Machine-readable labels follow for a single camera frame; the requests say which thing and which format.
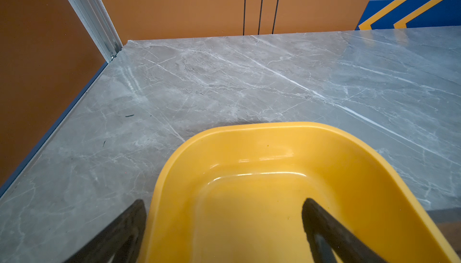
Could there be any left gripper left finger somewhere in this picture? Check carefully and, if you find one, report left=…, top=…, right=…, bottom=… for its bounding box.
left=66, top=199, right=147, bottom=263

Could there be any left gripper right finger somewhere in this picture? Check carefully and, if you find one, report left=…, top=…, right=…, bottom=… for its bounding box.
left=301, top=198, right=385, bottom=263

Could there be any wooden chess board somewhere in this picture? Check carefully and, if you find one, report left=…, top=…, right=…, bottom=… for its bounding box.
left=427, top=207, right=461, bottom=257

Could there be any yellow plastic tray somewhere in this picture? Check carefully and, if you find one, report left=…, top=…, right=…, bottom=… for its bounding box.
left=138, top=122, right=460, bottom=263

